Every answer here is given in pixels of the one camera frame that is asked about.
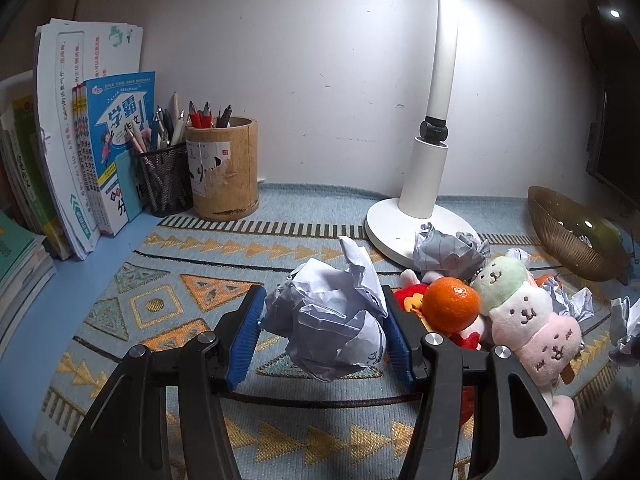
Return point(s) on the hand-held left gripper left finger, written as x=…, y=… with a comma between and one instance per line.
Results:
x=245, y=340

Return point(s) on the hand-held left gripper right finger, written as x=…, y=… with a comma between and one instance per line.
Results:
x=400, y=345

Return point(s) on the white bunny plush red hat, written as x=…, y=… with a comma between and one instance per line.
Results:
x=410, y=301

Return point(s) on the large white paper ball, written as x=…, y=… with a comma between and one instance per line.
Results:
x=325, y=320

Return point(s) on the three-bear skewer plush toy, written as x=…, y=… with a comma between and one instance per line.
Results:
x=525, y=315

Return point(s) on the brown ribbed basket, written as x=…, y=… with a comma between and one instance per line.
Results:
x=555, y=225

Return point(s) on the orange mandarin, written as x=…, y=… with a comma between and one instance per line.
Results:
x=450, y=305

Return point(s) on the patterned blue table mat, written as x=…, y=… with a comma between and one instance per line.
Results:
x=165, y=305

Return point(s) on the grey lined crumpled paper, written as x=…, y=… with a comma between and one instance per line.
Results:
x=445, y=255

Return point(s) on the small white crumpled paper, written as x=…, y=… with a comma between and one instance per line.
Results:
x=517, y=256

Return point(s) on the bamboo pen holder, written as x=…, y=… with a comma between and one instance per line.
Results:
x=225, y=180

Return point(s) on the white desk lamp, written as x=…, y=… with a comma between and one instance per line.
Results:
x=425, y=180

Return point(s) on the black mesh pen holder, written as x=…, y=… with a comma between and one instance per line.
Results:
x=165, y=180

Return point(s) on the bunch of red black pens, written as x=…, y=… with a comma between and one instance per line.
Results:
x=205, y=115

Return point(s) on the bunch of assorted pens pencils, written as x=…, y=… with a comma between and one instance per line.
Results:
x=165, y=125

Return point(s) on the green round object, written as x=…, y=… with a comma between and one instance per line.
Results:
x=602, y=232

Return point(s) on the flat stack of books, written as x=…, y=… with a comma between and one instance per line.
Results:
x=20, y=270

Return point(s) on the blue book set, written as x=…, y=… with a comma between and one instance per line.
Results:
x=115, y=120

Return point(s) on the row of green books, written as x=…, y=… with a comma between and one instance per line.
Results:
x=20, y=160

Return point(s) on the stack of white workbooks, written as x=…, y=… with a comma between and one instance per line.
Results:
x=60, y=110

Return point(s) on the black monitor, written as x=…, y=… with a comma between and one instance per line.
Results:
x=620, y=135

